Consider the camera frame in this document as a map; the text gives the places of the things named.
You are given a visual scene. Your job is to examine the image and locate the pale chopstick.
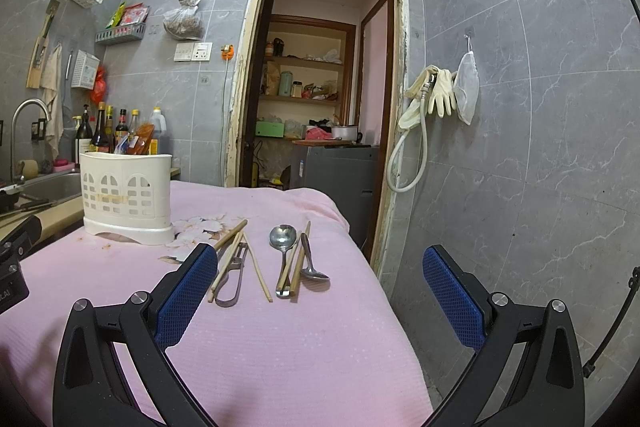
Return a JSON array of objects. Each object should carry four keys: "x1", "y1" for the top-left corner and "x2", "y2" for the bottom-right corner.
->
[{"x1": 207, "y1": 233, "x2": 242, "y2": 303}]

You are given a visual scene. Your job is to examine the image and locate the pale chopstick angled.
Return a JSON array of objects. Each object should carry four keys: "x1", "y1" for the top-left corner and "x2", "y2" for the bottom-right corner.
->
[{"x1": 243, "y1": 233, "x2": 273, "y2": 303}]

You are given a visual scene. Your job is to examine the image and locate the dark bamboo chopstick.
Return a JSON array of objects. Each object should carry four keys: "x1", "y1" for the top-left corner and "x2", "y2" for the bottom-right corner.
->
[{"x1": 214, "y1": 219, "x2": 247, "y2": 251}]

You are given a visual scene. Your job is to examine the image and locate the steel spoon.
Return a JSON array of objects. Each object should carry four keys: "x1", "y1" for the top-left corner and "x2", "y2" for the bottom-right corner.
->
[{"x1": 300, "y1": 233, "x2": 330, "y2": 283}]

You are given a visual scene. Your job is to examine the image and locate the steel kitchen faucet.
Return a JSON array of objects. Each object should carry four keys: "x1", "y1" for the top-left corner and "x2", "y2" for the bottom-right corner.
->
[{"x1": 10, "y1": 98, "x2": 51, "y2": 184}]

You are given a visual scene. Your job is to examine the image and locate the stainless steel sink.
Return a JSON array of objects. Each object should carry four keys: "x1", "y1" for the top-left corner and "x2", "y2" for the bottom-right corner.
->
[{"x1": 18, "y1": 170, "x2": 81, "y2": 205}]

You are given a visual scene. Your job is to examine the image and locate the white plastic utensil holder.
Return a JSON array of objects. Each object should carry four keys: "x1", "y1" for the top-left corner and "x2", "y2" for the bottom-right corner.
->
[{"x1": 80, "y1": 152, "x2": 175, "y2": 246}]

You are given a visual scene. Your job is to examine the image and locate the dark soy sauce bottle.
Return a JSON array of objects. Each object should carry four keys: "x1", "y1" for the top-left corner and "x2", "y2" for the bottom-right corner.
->
[{"x1": 90, "y1": 102, "x2": 112, "y2": 153}]

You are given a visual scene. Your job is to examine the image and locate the wine bottle white label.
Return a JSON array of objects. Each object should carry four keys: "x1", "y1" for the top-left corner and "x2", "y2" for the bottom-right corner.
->
[{"x1": 74, "y1": 104, "x2": 93, "y2": 167}]

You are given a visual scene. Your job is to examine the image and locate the steel peeler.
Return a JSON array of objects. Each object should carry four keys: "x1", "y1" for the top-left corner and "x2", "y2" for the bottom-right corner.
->
[{"x1": 214, "y1": 242, "x2": 248, "y2": 308}]

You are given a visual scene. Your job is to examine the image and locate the orange chili powder bag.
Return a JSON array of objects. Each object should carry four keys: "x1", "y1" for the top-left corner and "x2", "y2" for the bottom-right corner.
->
[{"x1": 126, "y1": 122, "x2": 155, "y2": 155}]

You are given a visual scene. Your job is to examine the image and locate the pink floral tablecloth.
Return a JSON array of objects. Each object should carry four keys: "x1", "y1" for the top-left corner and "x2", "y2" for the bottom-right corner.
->
[{"x1": 1, "y1": 182, "x2": 433, "y2": 426}]

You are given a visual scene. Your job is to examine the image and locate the hanging dish cloth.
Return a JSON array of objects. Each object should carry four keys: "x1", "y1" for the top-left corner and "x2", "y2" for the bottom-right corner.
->
[{"x1": 40, "y1": 43, "x2": 64, "y2": 160}]

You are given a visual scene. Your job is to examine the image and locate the red plastic bag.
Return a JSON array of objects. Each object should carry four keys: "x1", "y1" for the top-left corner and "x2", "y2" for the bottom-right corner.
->
[{"x1": 90, "y1": 66, "x2": 107, "y2": 106}]

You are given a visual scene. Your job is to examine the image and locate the white vinegar jug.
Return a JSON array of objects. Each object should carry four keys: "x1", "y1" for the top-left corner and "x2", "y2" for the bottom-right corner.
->
[{"x1": 149, "y1": 106, "x2": 170, "y2": 155}]

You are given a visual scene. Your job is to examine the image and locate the white hanging paper box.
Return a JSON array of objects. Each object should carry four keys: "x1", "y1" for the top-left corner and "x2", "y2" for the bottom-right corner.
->
[{"x1": 70, "y1": 50, "x2": 100, "y2": 90}]

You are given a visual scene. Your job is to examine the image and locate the steel spoon bowl up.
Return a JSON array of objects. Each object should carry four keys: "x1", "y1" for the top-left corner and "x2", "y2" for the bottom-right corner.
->
[{"x1": 269, "y1": 225, "x2": 297, "y2": 299}]

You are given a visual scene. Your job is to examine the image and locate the grey cabinet in doorway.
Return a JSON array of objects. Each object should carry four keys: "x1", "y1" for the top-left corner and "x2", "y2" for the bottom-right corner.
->
[{"x1": 290, "y1": 144, "x2": 378, "y2": 248}]

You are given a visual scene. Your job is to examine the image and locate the white rubber gloves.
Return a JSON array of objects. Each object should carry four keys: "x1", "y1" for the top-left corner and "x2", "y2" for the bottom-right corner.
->
[{"x1": 398, "y1": 65, "x2": 457, "y2": 131}]

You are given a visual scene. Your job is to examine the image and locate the white mesh strainer bag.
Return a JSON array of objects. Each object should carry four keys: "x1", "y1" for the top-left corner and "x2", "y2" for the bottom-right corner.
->
[{"x1": 454, "y1": 35, "x2": 480, "y2": 126}]

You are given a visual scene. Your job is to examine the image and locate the hanging plastic food bag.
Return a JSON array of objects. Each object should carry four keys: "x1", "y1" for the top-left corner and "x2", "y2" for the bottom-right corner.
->
[{"x1": 163, "y1": 0, "x2": 204, "y2": 41}]

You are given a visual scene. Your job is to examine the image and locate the wooden shelf unit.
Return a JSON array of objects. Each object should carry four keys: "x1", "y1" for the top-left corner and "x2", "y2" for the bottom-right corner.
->
[{"x1": 252, "y1": 14, "x2": 356, "y2": 140}]

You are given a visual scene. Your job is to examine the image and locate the wooden cutting board on wall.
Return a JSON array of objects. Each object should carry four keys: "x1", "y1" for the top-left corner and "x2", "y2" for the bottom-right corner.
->
[{"x1": 26, "y1": 0, "x2": 60, "y2": 89}]

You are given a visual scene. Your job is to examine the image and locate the grey wall spice rack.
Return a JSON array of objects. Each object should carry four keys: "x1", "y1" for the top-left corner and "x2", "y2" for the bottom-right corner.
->
[{"x1": 94, "y1": 23, "x2": 145, "y2": 46}]

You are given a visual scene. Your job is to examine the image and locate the white wall socket plate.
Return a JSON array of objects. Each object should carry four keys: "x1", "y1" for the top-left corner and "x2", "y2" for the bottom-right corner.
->
[{"x1": 174, "y1": 41, "x2": 213, "y2": 62}]

